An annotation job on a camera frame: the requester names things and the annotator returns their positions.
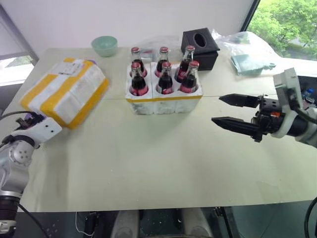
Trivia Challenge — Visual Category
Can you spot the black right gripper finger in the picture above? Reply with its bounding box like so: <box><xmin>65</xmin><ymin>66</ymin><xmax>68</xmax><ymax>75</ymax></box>
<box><xmin>211</xmin><ymin>117</ymin><xmax>263</xmax><ymax>142</ymax></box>
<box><xmin>219</xmin><ymin>93</ymin><xmax>260</xmax><ymax>108</ymax></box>

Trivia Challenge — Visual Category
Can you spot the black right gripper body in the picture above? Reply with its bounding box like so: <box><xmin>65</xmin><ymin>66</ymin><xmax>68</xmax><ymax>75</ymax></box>
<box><xmin>258</xmin><ymin>95</ymin><xmax>283</xmax><ymax>135</ymax></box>

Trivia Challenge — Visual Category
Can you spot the glass cola bottle red cap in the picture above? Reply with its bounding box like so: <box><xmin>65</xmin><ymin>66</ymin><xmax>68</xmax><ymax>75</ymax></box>
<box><xmin>130</xmin><ymin>47</ymin><xmax>149</xmax><ymax>77</ymax></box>
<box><xmin>179</xmin><ymin>60</ymin><xmax>200</xmax><ymax>94</ymax></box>
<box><xmin>155</xmin><ymin>46</ymin><xmax>171</xmax><ymax>77</ymax></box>
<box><xmin>130</xmin><ymin>61</ymin><xmax>150</xmax><ymax>96</ymax></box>
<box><xmin>157</xmin><ymin>61</ymin><xmax>174</xmax><ymax>95</ymax></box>
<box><xmin>174</xmin><ymin>45</ymin><xmax>196</xmax><ymax>82</ymax></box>

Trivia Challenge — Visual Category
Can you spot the white foam lid yellow tape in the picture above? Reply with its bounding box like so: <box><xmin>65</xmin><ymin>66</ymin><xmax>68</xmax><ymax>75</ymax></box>
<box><xmin>19</xmin><ymin>57</ymin><xmax>109</xmax><ymax>130</ymax></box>

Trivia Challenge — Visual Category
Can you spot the black leather tissue box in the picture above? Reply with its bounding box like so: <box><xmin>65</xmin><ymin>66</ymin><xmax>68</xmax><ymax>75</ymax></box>
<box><xmin>182</xmin><ymin>27</ymin><xmax>220</xmax><ymax>72</ymax></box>

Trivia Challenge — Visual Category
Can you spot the dark bin with bottles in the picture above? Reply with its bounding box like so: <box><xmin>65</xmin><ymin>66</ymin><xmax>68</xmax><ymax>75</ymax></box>
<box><xmin>297</xmin><ymin>75</ymin><xmax>317</xmax><ymax>109</ymax></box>

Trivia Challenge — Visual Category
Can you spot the white foam bottle crate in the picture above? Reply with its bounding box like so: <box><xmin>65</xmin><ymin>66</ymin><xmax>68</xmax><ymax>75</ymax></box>
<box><xmin>125</xmin><ymin>61</ymin><xmax>204</xmax><ymax>116</ymax></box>

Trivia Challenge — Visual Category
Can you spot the small blue capped bottle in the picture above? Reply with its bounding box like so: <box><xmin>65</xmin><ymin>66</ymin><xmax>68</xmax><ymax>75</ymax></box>
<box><xmin>303</xmin><ymin>88</ymin><xmax>315</xmax><ymax>104</ymax></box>

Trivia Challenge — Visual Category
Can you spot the large clear plastic bag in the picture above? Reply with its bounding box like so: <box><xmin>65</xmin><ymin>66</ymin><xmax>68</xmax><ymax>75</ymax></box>
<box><xmin>211</xmin><ymin>29</ymin><xmax>283</xmax><ymax>77</ymax></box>

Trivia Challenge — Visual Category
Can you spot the small clear plastic bag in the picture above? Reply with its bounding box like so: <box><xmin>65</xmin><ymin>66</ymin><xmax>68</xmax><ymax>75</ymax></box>
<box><xmin>138</xmin><ymin>34</ymin><xmax>184</xmax><ymax>62</ymax></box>

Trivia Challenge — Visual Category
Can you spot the grey rounded shape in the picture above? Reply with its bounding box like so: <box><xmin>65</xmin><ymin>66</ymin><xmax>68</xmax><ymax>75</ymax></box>
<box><xmin>110</xmin><ymin>210</ymin><xmax>139</xmax><ymax>238</ymax></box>
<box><xmin>182</xmin><ymin>208</ymin><xmax>213</xmax><ymax>238</ymax></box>

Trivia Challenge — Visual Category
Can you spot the pale green bowl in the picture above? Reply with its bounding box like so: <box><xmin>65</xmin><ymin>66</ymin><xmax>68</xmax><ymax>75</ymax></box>
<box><xmin>91</xmin><ymin>36</ymin><xmax>118</xmax><ymax>58</ymax></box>

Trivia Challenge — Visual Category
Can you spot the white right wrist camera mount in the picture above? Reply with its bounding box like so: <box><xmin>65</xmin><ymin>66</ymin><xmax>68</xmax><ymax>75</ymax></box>
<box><xmin>273</xmin><ymin>68</ymin><xmax>304</xmax><ymax>138</ymax></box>

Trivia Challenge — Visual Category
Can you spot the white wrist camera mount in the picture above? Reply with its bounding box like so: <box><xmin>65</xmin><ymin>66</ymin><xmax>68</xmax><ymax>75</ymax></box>
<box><xmin>273</xmin><ymin>68</ymin><xmax>304</xmax><ymax>138</ymax></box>
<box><xmin>9</xmin><ymin>116</ymin><xmax>62</xmax><ymax>146</ymax></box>

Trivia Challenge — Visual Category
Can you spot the dark window frame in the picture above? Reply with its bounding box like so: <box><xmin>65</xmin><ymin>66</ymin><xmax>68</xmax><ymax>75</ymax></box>
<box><xmin>242</xmin><ymin>0</ymin><xmax>261</xmax><ymax>32</ymax></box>

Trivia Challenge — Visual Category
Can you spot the black table frame leg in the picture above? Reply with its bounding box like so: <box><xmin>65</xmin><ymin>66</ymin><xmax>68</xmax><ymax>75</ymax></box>
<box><xmin>84</xmin><ymin>210</ymin><xmax>100</xmax><ymax>236</ymax></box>
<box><xmin>214</xmin><ymin>207</ymin><xmax>238</xmax><ymax>238</ymax></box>

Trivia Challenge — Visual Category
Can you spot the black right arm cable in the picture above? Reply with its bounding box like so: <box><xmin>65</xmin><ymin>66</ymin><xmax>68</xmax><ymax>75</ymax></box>
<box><xmin>287</xmin><ymin>88</ymin><xmax>317</xmax><ymax>235</ymax></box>

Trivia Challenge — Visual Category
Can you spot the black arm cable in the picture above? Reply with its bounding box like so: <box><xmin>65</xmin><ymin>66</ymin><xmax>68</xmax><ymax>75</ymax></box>
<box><xmin>0</xmin><ymin>111</ymin><xmax>34</xmax><ymax>149</ymax></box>
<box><xmin>287</xmin><ymin>88</ymin><xmax>317</xmax><ymax>235</ymax></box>

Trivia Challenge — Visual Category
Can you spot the thin white cable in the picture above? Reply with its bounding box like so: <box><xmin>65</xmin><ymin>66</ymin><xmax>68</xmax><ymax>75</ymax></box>
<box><xmin>75</xmin><ymin>212</ymin><xmax>91</xmax><ymax>235</ymax></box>

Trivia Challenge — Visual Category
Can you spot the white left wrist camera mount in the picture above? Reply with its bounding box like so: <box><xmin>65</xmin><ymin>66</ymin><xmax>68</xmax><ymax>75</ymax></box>
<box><xmin>9</xmin><ymin>116</ymin><xmax>62</xmax><ymax>146</ymax></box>

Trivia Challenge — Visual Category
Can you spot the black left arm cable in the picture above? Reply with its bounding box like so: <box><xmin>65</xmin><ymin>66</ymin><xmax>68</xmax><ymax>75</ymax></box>
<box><xmin>0</xmin><ymin>111</ymin><xmax>34</xmax><ymax>149</ymax></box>

